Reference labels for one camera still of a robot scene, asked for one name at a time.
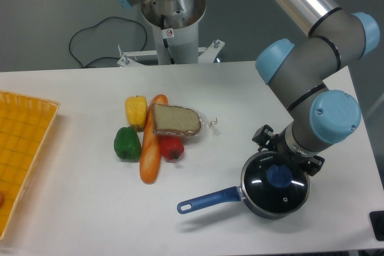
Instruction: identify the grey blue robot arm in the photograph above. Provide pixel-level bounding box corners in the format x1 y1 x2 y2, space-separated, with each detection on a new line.
119 0 380 176

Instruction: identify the blue saucepan with handle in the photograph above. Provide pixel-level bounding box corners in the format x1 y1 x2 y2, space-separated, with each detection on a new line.
176 149 311 220

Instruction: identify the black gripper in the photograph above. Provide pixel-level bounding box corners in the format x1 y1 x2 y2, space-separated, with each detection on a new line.
252 125 325 176

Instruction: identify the yellow bell pepper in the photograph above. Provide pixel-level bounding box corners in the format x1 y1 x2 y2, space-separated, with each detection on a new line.
125 95 147 131

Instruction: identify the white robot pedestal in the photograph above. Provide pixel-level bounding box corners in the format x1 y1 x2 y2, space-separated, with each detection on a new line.
117 0 225 67

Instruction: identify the bagged bread slice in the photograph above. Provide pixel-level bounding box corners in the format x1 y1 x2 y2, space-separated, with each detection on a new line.
151 104 220 138

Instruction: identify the red bell pepper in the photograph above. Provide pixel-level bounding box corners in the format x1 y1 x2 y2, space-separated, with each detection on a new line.
160 136 184 161

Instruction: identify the black device at table edge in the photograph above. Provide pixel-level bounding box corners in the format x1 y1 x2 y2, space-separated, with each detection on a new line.
369 210 384 241

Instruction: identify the black floor cable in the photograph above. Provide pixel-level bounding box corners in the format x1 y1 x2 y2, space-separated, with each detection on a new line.
68 16 148 68

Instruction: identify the green bell pepper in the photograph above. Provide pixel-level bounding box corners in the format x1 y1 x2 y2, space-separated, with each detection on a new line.
113 127 142 162

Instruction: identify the yellow plastic basket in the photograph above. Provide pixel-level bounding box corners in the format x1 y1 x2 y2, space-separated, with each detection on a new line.
1 91 60 240

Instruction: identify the glass lid blue knob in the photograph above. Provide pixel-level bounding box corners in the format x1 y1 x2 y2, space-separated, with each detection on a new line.
241 149 311 215

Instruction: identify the orange baguette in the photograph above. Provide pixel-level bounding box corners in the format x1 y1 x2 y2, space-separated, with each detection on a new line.
139 94 168 185

